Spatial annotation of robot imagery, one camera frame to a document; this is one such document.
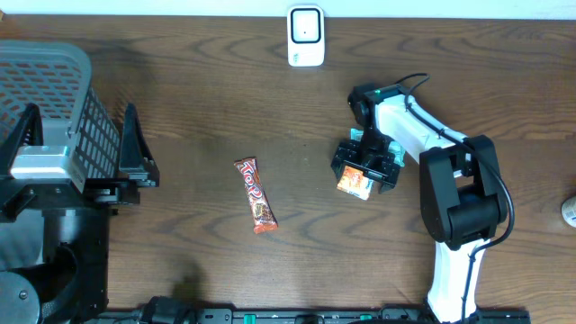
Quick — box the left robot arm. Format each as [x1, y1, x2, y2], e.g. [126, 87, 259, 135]
[1, 103, 160, 323]

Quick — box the orange snack packet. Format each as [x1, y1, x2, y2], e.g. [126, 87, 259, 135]
[337, 166, 374, 201]

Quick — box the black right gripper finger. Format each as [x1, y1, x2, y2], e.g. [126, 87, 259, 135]
[330, 155, 350, 181]
[378, 173, 399, 194]

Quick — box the mint green wipes pack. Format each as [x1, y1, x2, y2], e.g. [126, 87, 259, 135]
[350, 129, 406, 167]

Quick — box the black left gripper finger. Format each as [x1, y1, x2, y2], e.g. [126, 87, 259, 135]
[119, 103, 158, 178]
[1, 103, 43, 176]

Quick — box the green lid jar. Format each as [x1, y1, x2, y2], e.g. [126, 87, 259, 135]
[561, 196, 576, 228]

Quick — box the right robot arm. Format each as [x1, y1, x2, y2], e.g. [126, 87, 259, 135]
[331, 83, 512, 323]

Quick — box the white barcode scanner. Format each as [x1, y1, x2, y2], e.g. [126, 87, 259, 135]
[286, 4, 326, 68]

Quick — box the grey plastic basket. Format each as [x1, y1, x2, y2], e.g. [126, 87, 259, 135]
[1, 40, 121, 182]

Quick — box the red Top chocolate bar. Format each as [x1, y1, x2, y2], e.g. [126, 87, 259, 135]
[234, 157, 278, 234]

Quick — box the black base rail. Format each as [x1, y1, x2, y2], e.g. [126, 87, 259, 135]
[96, 295, 532, 324]

